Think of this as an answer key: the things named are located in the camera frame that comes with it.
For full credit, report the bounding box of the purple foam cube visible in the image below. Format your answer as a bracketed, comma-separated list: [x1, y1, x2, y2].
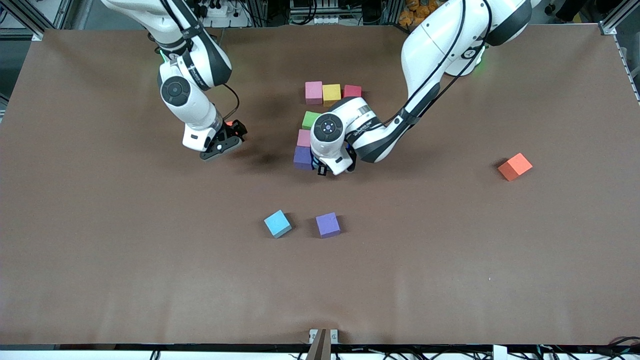
[315, 212, 342, 239]
[293, 146, 314, 171]

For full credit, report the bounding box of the yellow foam cube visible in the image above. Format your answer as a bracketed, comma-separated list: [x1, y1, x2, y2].
[322, 83, 342, 108]

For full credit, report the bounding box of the brown paper table cover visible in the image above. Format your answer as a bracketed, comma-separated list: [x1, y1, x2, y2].
[0, 24, 640, 347]

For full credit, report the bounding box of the brown wooden strip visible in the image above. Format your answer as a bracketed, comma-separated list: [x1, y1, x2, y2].
[305, 328, 332, 360]

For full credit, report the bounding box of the orange packets pile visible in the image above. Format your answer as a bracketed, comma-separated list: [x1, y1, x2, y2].
[398, 0, 443, 27]

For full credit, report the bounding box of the grey metal table bracket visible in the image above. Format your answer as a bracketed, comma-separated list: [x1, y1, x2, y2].
[308, 328, 339, 346]

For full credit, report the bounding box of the aluminium frame profile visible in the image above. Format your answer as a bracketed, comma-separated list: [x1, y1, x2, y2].
[0, 0, 76, 42]
[600, 0, 640, 36]

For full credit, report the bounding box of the perforated aluminium side rail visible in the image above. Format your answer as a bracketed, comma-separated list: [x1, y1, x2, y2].
[612, 34, 640, 106]

